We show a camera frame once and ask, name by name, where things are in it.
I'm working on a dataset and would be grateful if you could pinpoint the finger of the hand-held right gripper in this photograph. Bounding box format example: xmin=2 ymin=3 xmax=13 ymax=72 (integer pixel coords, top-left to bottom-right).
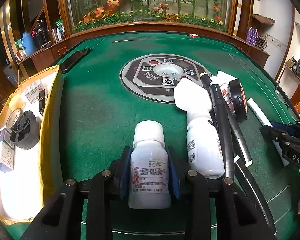
xmin=260 ymin=125 xmax=299 ymax=147
xmin=270 ymin=121 xmax=300 ymax=138

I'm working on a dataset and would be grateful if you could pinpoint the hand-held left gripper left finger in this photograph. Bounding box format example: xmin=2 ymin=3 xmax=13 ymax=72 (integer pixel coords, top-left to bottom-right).
xmin=20 ymin=145 xmax=133 ymax=240

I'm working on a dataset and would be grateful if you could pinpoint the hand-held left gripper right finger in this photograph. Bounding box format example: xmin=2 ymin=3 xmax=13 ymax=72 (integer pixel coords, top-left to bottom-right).
xmin=165 ymin=145 xmax=278 ymax=240

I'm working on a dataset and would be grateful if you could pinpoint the white tube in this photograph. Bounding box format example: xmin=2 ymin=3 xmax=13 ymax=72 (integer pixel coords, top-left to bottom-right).
xmin=247 ymin=98 xmax=290 ymax=167

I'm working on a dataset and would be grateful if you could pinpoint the white capped bottle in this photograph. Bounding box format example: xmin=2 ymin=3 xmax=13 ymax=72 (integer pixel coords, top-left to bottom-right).
xmin=128 ymin=120 xmax=172 ymax=210

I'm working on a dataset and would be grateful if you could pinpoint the white square box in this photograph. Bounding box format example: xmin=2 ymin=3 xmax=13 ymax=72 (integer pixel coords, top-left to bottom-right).
xmin=216 ymin=70 xmax=234 ymax=84

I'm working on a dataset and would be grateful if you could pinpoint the yellow cardboard box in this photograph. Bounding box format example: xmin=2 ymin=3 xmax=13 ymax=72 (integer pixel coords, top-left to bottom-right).
xmin=0 ymin=64 xmax=65 ymax=227

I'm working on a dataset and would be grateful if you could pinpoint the black gold-trimmed tube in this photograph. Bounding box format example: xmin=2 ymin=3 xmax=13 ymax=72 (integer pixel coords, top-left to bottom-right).
xmin=38 ymin=89 xmax=47 ymax=117

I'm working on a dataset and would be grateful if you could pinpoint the black tape roll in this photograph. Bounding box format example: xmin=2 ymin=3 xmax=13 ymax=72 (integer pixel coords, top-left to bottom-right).
xmin=229 ymin=79 xmax=249 ymax=122

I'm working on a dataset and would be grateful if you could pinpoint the large white spray bottle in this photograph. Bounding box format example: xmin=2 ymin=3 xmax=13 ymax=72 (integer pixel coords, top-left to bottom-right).
xmin=174 ymin=77 xmax=225 ymax=180

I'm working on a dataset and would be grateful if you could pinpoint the black thick wand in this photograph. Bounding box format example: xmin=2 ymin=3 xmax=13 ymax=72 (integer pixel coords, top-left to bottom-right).
xmin=209 ymin=83 xmax=235 ymax=180

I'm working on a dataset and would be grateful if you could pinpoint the black curved bar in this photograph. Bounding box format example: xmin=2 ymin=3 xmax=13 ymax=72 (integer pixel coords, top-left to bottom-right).
xmin=233 ymin=155 xmax=277 ymax=232

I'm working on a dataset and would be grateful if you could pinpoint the round table control panel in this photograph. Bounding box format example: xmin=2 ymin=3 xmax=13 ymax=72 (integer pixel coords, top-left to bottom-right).
xmin=119 ymin=54 xmax=212 ymax=103

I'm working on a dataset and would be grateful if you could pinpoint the black round ribbed object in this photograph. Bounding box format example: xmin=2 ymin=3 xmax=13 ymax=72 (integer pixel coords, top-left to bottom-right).
xmin=9 ymin=110 xmax=40 ymax=150

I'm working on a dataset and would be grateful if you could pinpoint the white labelled carton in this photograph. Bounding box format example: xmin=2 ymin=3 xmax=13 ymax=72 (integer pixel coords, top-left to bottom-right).
xmin=24 ymin=79 xmax=46 ymax=104

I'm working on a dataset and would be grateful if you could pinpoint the black phone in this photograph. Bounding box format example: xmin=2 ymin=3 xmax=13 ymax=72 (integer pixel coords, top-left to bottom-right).
xmin=59 ymin=47 xmax=92 ymax=72

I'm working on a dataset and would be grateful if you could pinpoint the blue white small box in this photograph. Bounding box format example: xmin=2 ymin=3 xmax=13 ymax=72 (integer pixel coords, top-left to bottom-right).
xmin=0 ymin=126 xmax=17 ymax=173

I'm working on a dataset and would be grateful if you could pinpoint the white tape roll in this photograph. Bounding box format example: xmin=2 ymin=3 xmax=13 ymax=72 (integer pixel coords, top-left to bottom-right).
xmin=5 ymin=107 xmax=24 ymax=130

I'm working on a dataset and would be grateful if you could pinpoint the green white bottle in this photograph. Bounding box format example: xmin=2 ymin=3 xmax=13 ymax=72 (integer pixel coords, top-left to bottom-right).
xmin=55 ymin=19 xmax=66 ymax=40

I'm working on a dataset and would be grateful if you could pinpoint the black thermos kettle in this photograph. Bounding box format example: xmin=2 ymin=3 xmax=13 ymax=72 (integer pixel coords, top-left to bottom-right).
xmin=32 ymin=20 xmax=50 ymax=49

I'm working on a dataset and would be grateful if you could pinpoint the blue thermos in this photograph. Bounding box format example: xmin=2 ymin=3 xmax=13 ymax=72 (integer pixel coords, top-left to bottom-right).
xmin=21 ymin=31 xmax=37 ymax=57

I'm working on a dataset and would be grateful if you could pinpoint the wall rack with tools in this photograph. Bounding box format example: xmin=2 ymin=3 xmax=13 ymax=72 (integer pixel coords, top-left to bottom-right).
xmin=284 ymin=57 xmax=300 ymax=80

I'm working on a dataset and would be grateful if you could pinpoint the wire rack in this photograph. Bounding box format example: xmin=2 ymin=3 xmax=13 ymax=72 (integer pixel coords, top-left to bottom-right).
xmin=255 ymin=34 xmax=272 ymax=49

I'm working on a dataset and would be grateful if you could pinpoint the wooden wall shelf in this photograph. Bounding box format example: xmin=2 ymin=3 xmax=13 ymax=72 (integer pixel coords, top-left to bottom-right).
xmin=252 ymin=14 xmax=275 ymax=27

